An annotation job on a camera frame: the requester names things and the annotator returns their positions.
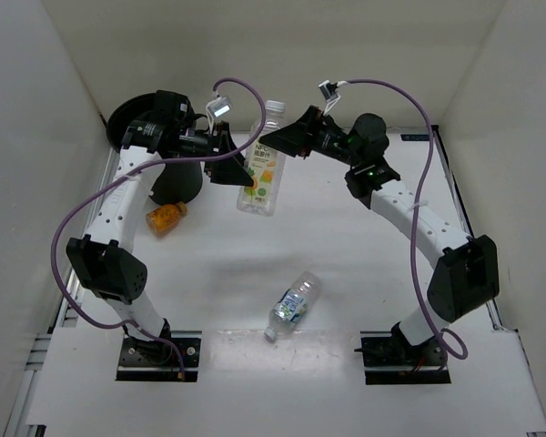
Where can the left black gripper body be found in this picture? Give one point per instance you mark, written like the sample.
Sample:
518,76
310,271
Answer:
193,144

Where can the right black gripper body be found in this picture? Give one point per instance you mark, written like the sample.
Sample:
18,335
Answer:
329,142

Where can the large clear juice bottle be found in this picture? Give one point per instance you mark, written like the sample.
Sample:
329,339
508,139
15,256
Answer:
265,165

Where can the blue-label water bottle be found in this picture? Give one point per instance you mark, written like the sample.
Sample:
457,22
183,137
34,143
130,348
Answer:
293,306

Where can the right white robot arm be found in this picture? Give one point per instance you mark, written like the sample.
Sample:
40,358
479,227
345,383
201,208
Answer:
465,269

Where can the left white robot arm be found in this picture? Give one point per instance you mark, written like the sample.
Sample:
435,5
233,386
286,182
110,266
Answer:
158,143

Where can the black plastic bin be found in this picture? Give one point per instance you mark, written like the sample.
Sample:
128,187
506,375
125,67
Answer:
177,182

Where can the orange pill bottle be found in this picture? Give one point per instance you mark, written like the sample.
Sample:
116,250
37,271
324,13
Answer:
162,219

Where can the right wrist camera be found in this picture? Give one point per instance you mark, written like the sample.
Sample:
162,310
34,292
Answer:
329,91

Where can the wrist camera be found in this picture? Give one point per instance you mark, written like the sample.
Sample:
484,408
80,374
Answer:
329,91
215,108

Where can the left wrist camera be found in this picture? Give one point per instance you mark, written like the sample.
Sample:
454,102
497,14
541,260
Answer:
215,108

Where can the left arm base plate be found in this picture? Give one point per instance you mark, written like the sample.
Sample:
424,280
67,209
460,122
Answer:
143,361

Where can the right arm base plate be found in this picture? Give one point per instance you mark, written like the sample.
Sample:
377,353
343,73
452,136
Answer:
387,362

